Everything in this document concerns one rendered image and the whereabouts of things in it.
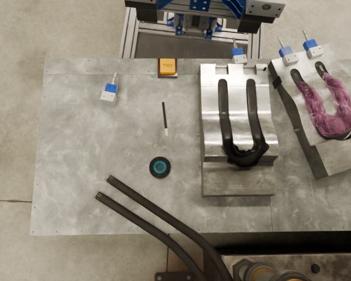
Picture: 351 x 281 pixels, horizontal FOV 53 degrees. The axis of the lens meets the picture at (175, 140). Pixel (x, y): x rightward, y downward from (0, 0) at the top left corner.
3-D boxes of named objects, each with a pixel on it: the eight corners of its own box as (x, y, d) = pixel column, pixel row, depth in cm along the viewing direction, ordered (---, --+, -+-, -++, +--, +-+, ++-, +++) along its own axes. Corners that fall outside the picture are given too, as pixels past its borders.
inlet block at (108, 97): (110, 74, 144) (108, 68, 139) (122, 76, 144) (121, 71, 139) (102, 103, 141) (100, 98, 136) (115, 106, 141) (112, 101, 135)
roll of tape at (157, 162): (156, 183, 133) (156, 182, 130) (145, 165, 135) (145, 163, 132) (174, 172, 135) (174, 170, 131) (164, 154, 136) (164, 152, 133)
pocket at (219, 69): (213, 68, 141) (214, 63, 137) (227, 68, 141) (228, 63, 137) (214, 78, 139) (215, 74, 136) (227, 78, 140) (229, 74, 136)
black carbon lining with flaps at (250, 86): (215, 80, 138) (219, 69, 128) (256, 80, 138) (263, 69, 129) (219, 169, 129) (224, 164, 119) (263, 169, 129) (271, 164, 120)
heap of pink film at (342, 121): (290, 83, 140) (297, 74, 132) (331, 71, 142) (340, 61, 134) (317, 144, 133) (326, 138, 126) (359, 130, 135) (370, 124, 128)
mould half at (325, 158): (267, 66, 148) (275, 53, 137) (323, 49, 150) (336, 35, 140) (315, 180, 136) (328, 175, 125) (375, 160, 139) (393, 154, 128)
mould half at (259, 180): (198, 73, 146) (201, 58, 133) (261, 73, 147) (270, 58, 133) (201, 197, 133) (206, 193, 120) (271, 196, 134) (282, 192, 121)
